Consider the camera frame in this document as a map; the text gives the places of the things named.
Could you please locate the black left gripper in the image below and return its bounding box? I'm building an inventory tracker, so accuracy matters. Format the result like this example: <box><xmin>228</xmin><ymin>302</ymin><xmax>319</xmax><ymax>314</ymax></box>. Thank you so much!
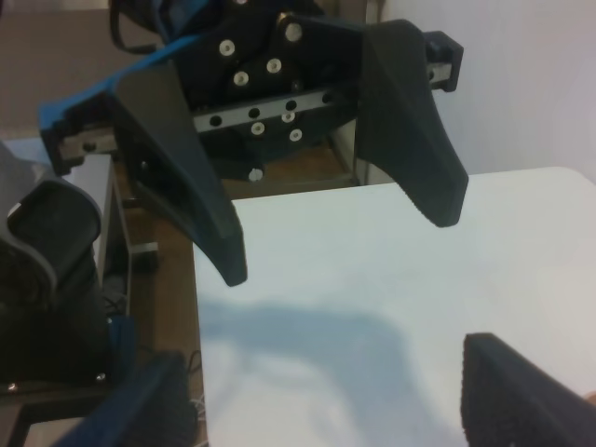
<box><xmin>37</xmin><ymin>0</ymin><xmax>465</xmax><ymax>288</ymax></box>

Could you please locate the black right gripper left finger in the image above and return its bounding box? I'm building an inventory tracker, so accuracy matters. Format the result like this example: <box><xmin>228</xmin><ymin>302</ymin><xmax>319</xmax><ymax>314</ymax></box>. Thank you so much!
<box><xmin>55</xmin><ymin>351</ymin><xmax>197</xmax><ymax>447</ymax></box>

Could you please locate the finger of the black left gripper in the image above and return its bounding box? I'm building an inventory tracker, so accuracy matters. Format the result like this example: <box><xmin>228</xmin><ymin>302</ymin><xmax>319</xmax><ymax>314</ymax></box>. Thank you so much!
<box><xmin>356</xmin><ymin>20</ymin><xmax>468</xmax><ymax>227</ymax></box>

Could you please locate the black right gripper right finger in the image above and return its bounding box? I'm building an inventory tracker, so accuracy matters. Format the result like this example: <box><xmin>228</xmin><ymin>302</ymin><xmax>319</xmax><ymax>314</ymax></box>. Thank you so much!
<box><xmin>460</xmin><ymin>333</ymin><xmax>595</xmax><ymax>446</ymax></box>

